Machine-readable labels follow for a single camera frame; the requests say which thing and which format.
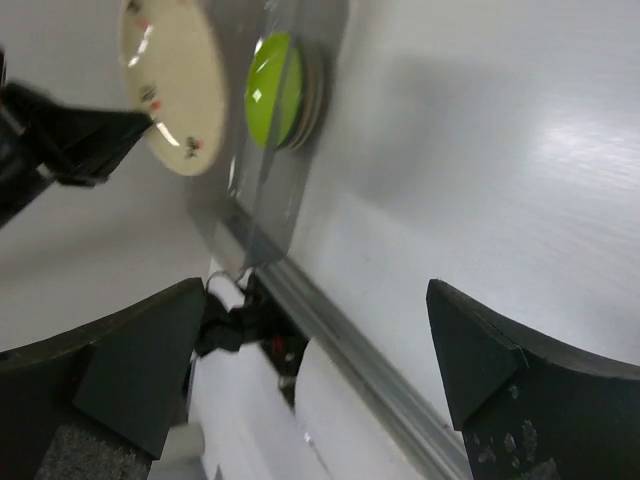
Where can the glossy black plate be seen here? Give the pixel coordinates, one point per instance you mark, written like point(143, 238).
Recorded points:
point(313, 93)

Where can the aluminium front rail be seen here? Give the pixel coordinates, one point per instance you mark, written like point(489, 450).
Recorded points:
point(412, 423)

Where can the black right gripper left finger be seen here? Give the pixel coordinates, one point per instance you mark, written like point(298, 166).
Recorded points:
point(97, 402)

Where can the white cover panel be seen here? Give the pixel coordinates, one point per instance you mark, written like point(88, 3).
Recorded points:
point(349, 437)

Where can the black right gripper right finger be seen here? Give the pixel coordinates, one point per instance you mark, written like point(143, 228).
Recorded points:
point(527, 405)

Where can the lime green plate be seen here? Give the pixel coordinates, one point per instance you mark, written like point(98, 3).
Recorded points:
point(275, 77)

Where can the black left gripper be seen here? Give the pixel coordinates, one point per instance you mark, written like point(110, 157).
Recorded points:
point(43, 140)

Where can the clear plastic bin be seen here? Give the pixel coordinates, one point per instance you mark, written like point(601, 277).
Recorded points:
point(268, 183)

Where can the cream floral plate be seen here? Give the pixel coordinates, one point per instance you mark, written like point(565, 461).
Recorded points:
point(174, 72)

